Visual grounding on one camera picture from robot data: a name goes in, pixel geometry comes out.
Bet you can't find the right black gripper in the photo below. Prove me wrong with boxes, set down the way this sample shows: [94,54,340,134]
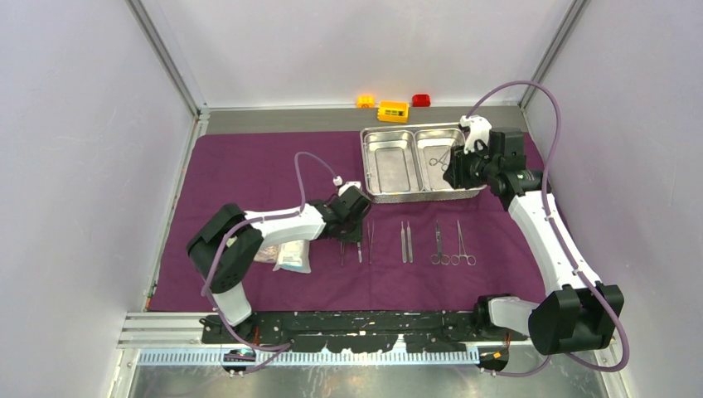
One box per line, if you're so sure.
[444,140,500,190]

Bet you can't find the steel surgical forceps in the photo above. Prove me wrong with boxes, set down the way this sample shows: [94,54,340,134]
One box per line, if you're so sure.
[429,148,451,171]

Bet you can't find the steel instrument tray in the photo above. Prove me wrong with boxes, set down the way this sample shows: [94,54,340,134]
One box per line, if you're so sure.
[360,123,485,204]

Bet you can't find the white sterile pouch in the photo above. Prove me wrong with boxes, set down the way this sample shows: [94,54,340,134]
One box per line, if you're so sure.
[273,240,311,274]

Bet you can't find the purple cloth wrap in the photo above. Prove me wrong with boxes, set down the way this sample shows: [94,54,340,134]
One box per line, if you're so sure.
[149,132,545,312]

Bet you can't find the pink clear packet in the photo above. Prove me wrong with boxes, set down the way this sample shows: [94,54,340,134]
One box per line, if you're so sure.
[254,245,280,264]

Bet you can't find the steel surgical scissors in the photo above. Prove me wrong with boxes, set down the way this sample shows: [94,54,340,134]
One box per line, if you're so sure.
[450,221,477,266]
[430,220,450,265]

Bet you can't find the orange yellow toy block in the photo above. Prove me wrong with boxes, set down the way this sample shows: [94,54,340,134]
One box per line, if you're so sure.
[376,100,410,124]

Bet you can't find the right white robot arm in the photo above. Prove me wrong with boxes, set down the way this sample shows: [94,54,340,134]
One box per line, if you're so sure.
[443,129,624,356]

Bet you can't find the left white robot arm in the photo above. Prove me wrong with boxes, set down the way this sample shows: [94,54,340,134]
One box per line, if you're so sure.
[186,182,372,345]

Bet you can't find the red block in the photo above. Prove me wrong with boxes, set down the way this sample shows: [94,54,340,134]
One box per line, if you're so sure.
[411,94,431,108]

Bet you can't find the small orange block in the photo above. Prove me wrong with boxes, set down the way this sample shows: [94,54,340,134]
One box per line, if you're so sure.
[356,95,376,109]

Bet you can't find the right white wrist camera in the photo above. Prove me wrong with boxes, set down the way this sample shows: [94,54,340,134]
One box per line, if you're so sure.
[458,115,492,153]

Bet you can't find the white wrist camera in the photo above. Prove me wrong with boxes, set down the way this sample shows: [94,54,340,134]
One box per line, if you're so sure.
[332,176,361,197]
[458,115,492,153]

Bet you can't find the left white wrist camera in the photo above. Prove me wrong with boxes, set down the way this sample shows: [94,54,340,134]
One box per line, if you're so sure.
[332,176,361,197]

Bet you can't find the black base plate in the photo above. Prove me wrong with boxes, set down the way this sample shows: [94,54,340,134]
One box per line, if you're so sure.
[233,311,528,353]

